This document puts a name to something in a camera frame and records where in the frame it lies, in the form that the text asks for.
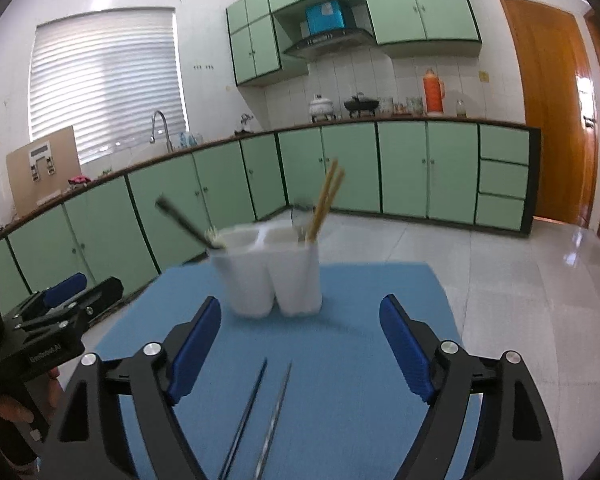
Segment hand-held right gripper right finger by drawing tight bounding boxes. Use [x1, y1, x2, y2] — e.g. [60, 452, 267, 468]
[379, 294, 565, 480]

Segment grey metal chopstick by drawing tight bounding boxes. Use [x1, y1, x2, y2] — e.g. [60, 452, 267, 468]
[160, 202, 222, 252]
[254, 361, 293, 480]

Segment person's left hand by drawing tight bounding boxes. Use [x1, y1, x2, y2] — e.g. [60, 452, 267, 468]
[0, 366, 62, 425]

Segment green upper kitchen cabinets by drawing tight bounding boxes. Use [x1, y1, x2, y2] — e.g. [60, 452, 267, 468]
[226, 0, 482, 87]

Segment black chopstick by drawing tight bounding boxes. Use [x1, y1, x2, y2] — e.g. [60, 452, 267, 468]
[217, 357, 269, 480]
[155, 196, 220, 251]

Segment blue table mat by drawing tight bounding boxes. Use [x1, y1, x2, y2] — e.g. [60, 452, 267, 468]
[45, 261, 483, 480]

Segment metal spoon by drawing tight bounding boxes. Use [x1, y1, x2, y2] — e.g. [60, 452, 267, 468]
[291, 204, 315, 243]

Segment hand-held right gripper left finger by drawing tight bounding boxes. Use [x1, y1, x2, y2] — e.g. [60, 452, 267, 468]
[39, 296, 222, 480]

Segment white plastic utensil holder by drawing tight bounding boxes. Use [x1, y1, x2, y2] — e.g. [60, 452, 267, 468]
[206, 225, 324, 319]

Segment blue box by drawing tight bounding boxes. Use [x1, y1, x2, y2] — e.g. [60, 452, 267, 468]
[306, 0, 345, 35]

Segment orange thermos flask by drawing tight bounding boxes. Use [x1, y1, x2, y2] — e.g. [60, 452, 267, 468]
[423, 67, 447, 115]

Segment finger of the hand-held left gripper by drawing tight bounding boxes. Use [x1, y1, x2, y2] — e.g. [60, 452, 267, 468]
[72, 276, 126, 323]
[42, 272, 88, 307]

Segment white window blinds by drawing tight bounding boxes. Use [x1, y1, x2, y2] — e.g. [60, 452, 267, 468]
[28, 7, 190, 163]

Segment metal kitchen faucet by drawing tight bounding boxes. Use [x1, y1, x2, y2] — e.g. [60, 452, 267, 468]
[150, 111, 173, 153]

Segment metal range hood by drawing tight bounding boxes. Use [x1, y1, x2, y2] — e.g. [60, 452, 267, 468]
[282, 27, 375, 59]

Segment cardboard box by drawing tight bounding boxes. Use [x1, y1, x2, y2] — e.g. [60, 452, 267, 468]
[6, 126, 81, 216]

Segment green lower kitchen cabinets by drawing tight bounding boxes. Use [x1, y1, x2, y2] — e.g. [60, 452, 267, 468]
[0, 117, 541, 311]

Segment green kitchen cabinets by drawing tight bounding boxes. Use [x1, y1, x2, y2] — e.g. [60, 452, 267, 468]
[0, 117, 541, 311]
[226, 0, 482, 87]

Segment white cooking pot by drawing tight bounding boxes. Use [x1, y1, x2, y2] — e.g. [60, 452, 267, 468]
[308, 94, 337, 122]

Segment black wok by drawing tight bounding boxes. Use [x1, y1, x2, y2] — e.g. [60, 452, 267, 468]
[343, 93, 381, 118]

